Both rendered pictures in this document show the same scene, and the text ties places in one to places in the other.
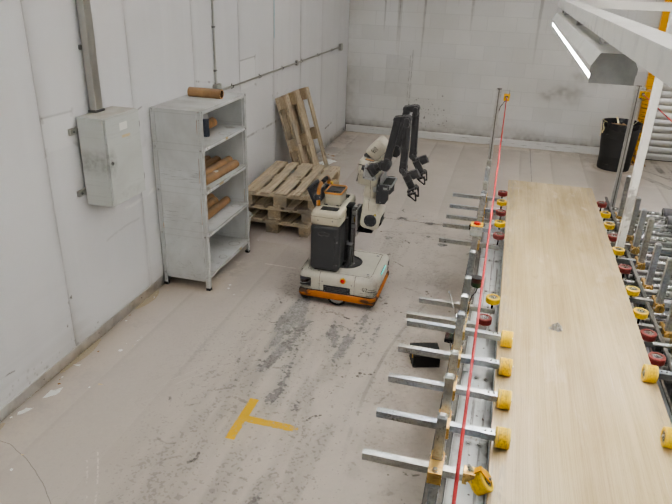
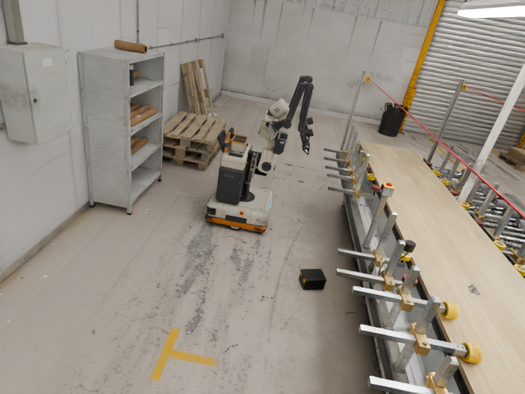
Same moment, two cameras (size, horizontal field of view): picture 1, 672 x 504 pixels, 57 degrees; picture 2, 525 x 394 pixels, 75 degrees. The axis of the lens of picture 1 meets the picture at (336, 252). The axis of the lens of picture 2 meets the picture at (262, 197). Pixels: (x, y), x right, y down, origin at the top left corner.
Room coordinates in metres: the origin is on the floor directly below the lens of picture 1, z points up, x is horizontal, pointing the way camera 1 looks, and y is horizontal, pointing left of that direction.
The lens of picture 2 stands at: (1.56, 0.45, 2.08)
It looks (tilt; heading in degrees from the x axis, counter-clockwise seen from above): 28 degrees down; 347
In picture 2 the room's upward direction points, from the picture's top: 11 degrees clockwise
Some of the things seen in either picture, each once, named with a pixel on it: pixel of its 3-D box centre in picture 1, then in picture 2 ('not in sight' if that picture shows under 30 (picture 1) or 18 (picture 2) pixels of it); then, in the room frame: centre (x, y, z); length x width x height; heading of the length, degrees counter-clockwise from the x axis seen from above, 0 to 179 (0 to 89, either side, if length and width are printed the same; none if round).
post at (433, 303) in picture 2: (455, 356); (416, 337); (2.49, -0.58, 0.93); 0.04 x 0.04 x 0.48; 76
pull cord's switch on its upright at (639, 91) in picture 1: (626, 152); (444, 127); (5.17, -2.42, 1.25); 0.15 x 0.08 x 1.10; 166
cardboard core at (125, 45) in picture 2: (205, 92); (130, 46); (5.39, 1.16, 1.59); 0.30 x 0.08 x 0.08; 76
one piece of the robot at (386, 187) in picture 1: (384, 186); (279, 140); (4.83, -0.37, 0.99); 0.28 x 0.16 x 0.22; 165
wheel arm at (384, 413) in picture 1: (438, 423); not in sight; (1.97, -0.43, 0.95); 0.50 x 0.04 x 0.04; 76
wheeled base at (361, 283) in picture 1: (345, 273); (241, 205); (4.90, -0.09, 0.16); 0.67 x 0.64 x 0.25; 75
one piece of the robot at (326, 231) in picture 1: (337, 227); (237, 169); (4.92, 0.00, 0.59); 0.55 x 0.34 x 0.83; 165
